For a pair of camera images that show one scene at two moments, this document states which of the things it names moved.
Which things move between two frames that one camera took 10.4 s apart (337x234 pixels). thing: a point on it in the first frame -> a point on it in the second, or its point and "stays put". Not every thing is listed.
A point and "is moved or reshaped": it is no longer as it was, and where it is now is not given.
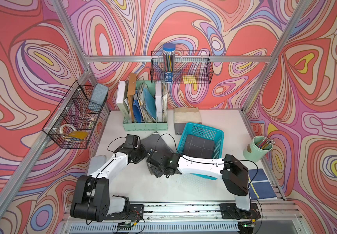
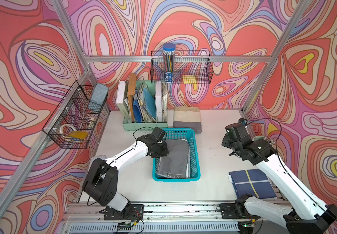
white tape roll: (61, 129) stays put
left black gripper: (143, 154) -> (165, 151)
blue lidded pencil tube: (169, 57) stays put
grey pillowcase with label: (156, 142) is moved or reshaped
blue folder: (150, 101) stays put
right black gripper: (155, 171) -> (225, 142)
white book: (120, 97) stays put
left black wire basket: (72, 124) stays put
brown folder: (131, 92) stays put
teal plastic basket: (205, 131) -> (190, 135)
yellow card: (79, 134) stays put
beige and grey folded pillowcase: (182, 115) stays put
